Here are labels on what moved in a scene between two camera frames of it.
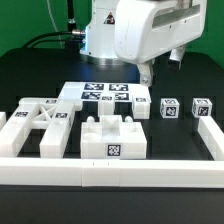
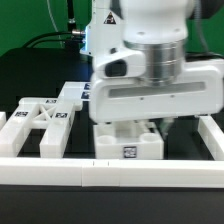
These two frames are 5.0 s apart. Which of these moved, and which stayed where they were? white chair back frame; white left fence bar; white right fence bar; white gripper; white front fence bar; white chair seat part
Moved: white chair seat part; white gripper
Stayed: white left fence bar; white front fence bar; white chair back frame; white right fence bar
